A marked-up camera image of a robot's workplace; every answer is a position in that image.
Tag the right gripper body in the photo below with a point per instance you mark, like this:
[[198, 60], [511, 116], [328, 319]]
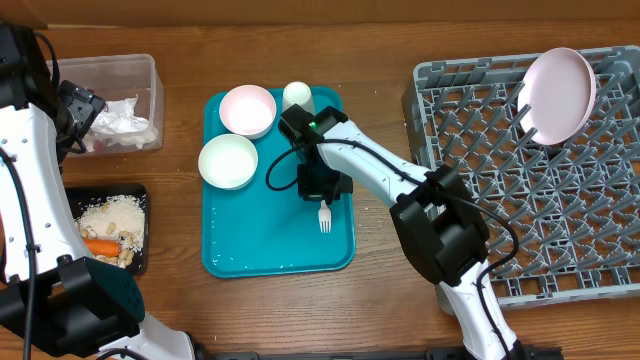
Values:
[[317, 181]]

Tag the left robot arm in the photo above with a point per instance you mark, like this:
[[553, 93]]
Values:
[[57, 297]]

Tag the clear plastic bin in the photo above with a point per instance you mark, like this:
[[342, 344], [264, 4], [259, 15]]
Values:
[[119, 77]]

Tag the white plastic fork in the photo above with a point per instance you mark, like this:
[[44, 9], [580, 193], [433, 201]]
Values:
[[324, 218]]

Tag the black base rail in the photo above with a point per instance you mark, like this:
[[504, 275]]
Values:
[[438, 353]]

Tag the rice and peanut pile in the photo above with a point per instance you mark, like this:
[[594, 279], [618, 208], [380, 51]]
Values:
[[119, 218]]

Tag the white round plate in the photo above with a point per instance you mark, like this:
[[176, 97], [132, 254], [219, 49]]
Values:
[[558, 95]]

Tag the orange carrot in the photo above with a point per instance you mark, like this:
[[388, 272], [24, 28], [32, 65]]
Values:
[[107, 248]]

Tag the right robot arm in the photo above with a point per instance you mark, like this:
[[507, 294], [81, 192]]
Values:
[[442, 231]]

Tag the black plastic tray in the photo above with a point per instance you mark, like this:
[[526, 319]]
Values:
[[80, 196]]

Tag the grey dishwasher rack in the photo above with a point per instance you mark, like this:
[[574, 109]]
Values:
[[566, 217]]

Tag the small white tissue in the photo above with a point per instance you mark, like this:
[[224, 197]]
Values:
[[137, 135]]

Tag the pink bowl with peanuts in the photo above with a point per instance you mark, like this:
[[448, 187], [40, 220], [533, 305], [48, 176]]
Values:
[[248, 110]]

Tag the white bowl with rice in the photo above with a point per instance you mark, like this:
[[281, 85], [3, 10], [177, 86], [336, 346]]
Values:
[[228, 161]]

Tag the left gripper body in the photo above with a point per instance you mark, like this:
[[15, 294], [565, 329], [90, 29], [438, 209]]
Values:
[[80, 109]]

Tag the large white tissue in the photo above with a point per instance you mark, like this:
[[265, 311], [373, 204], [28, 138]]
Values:
[[119, 117]]

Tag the white paper cup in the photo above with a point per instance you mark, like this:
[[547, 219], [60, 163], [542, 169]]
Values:
[[298, 93]]

